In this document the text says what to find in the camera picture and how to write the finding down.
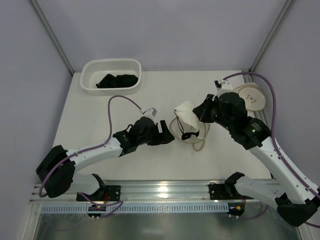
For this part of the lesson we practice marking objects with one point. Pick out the aluminium front rail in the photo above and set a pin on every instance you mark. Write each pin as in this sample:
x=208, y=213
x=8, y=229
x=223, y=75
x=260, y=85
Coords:
x=182, y=190

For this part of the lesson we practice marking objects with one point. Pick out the slotted grey cable duct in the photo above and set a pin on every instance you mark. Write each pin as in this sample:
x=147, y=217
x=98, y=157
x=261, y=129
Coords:
x=140, y=208

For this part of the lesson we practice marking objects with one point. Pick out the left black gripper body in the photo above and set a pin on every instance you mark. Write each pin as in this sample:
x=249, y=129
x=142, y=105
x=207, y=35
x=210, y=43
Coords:
x=158, y=133

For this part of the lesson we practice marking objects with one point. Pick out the white mesh laundry bag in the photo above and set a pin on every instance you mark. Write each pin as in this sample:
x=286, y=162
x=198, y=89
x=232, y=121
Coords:
x=188, y=135

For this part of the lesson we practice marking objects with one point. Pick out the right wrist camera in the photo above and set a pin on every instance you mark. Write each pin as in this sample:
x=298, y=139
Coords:
x=222, y=86

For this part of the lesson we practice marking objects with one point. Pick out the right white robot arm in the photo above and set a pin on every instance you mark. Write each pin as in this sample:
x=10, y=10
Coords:
x=296, y=199

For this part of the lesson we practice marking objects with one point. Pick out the left controller board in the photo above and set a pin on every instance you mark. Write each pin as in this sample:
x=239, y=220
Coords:
x=96, y=211

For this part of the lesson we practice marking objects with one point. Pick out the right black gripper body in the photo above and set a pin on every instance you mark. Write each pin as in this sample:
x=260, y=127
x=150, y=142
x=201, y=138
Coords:
x=205, y=110

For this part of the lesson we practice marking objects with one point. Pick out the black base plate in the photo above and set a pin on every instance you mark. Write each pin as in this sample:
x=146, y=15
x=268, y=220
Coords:
x=107, y=193
x=222, y=191

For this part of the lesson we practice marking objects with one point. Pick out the white plastic basket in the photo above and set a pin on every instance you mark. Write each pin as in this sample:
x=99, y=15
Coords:
x=95, y=70

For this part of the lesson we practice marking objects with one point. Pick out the controller board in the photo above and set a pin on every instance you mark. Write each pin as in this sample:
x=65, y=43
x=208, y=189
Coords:
x=96, y=211
x=235, y=210

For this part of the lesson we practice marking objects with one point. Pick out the white bra with black straps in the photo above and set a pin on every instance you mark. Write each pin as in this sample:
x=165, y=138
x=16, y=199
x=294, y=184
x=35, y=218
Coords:
x=184, y=113

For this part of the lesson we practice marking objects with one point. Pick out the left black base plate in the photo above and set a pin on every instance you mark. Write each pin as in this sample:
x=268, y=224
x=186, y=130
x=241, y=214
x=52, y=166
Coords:
x=107, y=193

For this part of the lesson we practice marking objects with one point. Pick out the right aluminium side rail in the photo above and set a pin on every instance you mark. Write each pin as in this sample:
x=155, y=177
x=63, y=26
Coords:
x=248, y=79

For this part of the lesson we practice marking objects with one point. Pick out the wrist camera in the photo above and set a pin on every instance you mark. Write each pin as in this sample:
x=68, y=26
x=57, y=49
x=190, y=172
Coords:
x=222, y=86
x=150, y=113

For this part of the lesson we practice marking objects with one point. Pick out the left aluminium frame post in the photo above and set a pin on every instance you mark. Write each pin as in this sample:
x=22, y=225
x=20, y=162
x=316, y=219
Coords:
x=51, y=34

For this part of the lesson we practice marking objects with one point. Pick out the right controller board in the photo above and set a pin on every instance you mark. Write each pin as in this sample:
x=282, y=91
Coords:
x=235, y=210

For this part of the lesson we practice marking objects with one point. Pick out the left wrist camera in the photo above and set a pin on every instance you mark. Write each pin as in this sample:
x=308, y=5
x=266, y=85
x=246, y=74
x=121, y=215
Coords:
x=150, y=113

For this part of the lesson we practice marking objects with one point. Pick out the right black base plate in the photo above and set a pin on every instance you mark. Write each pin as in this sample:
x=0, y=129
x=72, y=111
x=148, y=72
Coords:
x=222, y=191

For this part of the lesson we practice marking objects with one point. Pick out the aluminium frame post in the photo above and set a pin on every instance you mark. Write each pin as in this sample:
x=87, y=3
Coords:
x=51, y=34
x=272, y=33

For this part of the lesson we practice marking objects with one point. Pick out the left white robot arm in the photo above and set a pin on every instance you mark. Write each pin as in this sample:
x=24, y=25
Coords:
x=59, y=170

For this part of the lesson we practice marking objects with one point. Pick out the black bra in basket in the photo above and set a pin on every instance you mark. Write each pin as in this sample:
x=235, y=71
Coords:
x=119, y=81

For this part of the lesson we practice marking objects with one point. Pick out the right aluminium frame post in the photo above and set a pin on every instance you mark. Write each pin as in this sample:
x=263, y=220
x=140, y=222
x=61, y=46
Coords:
x=272, y=33

